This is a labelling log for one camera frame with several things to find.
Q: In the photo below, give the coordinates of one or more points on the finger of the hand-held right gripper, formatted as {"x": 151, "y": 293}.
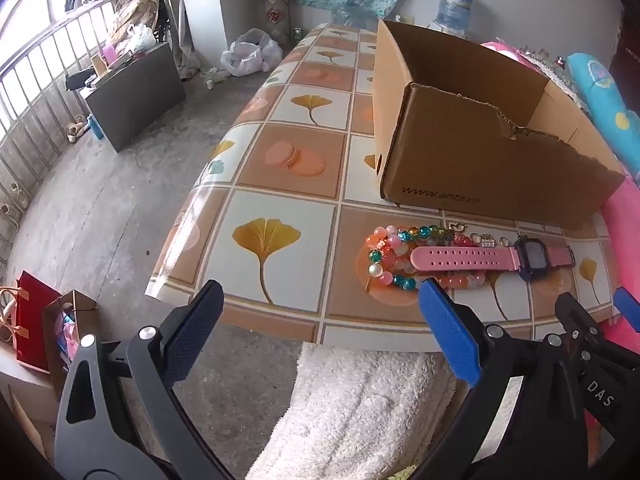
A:
{"x": 629, "y": 307}
{"x": 575, "y": 315}

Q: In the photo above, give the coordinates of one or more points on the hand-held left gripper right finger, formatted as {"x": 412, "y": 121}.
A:
{"x": 450, "y": 335}

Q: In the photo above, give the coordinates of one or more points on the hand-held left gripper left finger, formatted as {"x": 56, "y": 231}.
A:
{"x": 195, "y": 330}

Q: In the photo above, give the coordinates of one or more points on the brown cardboard box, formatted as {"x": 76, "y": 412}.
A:
{"x": 475, "y": 160}

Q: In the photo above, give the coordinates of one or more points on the pink fleece blanket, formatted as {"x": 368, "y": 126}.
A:
{"x": 622, "y": 220}

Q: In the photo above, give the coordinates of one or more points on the brown paper bag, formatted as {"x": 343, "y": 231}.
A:
{"x": 60, "y": 340}

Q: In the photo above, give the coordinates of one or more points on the red gift bag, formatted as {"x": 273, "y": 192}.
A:
{"x": 35, "y": 320}

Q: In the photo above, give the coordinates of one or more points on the ginkgo patterned tablecloth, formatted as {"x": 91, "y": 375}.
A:
{"x": 290, "y": 170}

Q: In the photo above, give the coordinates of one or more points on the blue cartoon pillow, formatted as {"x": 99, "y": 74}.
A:
{"x": 605, "y": 105}

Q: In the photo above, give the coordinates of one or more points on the dark grey cabinet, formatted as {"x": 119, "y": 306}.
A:
{"x": 135, "y": 100}

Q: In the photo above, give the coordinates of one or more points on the lace trimmed green pillow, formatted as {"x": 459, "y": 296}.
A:
{"x": 555, "y": 72}

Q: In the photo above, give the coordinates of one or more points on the dark red door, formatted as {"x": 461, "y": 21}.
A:
{"x": 627, "y": 55}

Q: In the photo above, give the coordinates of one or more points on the metal window railing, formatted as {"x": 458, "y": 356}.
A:
{"x": 30, "y": 110}

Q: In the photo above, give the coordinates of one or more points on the white plastic bag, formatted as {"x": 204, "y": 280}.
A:
{"x": 250, "y": 55}

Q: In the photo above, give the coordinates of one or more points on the pile of bags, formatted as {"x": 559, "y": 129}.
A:
{"x": 137, "y": 15}

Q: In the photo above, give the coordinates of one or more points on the blue water jug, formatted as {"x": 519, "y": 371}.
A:
{"x": 455, "y": 7}

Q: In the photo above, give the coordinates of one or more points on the grey flower patterned cushion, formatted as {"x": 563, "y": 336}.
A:
{"x": 270, "y": 5}

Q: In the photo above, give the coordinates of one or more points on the clear empty water jug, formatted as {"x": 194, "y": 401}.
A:
{"x": 352, "y": 15}

